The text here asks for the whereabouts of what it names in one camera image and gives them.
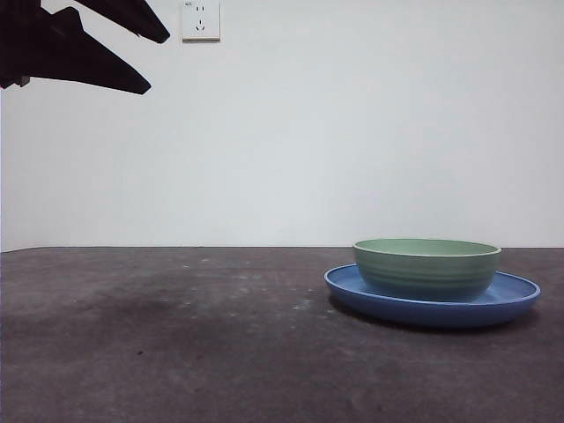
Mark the green ribbed bowl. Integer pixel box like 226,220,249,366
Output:
352,237,503,303

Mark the blue plate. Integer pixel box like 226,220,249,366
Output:
323,263,542,329

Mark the white wall socket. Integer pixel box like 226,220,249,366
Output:
182,0,222,44

